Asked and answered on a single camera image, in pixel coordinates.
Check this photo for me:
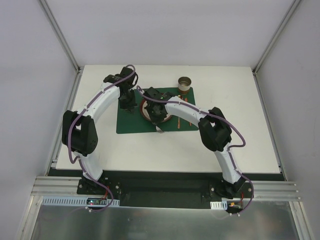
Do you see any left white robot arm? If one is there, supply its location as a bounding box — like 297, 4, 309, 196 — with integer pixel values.
61, 64, 139, 195

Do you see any left aluminium frame post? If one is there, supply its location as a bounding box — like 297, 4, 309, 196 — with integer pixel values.
37, 0, 81, 73

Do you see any left white cable duct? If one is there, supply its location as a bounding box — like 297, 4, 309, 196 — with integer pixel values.
42, 196, 120, 208

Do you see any right aluminium frame post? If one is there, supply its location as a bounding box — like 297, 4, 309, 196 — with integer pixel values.
252, 0, 303, 76

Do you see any aluminium front rail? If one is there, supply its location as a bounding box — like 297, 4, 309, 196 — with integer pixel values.
31, 176, 302, 202

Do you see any silver fork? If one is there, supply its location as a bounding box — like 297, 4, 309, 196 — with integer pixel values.
155, 125, 164, 134

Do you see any right white cable duct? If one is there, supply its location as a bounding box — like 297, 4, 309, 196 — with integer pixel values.
210, 200, 228, 211

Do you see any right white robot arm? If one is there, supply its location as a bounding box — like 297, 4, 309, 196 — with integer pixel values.
137, 86, 246, 199

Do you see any green placemat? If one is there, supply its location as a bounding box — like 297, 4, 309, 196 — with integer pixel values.
116, 90, 198, 134

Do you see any steel cup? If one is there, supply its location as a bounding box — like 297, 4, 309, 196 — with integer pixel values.
177, 76, 192, 95

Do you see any aluminium frame post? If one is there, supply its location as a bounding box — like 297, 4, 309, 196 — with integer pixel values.
252, 0, 303, 76
37, 0, 81, 73

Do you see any white cable duct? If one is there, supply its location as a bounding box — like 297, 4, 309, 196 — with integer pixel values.
210, 200, 228, 211
42, 196, 120, 208

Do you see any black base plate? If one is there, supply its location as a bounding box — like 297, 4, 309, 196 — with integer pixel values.
76, 170, 253, 209

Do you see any red rimmed beige plate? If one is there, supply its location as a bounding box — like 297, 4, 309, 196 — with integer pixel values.
139, 99, 172, 123

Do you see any orange knife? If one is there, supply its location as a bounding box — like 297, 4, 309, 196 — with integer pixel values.
184, 96, 192, 127

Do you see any copper spoon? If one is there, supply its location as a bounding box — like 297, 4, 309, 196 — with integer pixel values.
176, 94, 183, 130

